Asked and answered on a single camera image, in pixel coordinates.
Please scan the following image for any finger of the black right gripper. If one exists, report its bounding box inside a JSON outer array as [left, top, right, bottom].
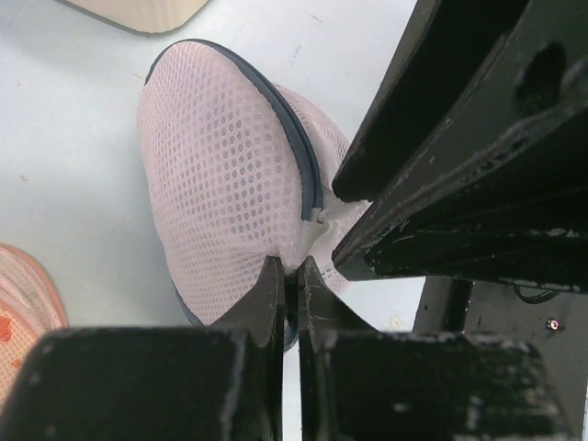
[[333, 0, 527, 202]]

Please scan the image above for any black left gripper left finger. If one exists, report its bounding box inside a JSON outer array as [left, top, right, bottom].
[[1, 258, 285, 440]]

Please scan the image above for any floral peach mesh laundry bag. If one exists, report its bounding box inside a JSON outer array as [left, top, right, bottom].
[[1, 243, 67, 402]]

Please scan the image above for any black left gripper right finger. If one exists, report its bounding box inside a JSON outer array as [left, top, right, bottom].
[[298, 258, 574, 440]]

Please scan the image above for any cream perforated plastic basket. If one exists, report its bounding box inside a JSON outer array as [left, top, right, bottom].
[[60, 0, 209, 35]]

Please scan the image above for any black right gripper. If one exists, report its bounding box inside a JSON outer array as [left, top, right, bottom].
[[333, 1, 587, 436]]

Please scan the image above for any white mesh laundry bag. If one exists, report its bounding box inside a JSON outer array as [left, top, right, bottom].
[[138, 39, 368, 325]]

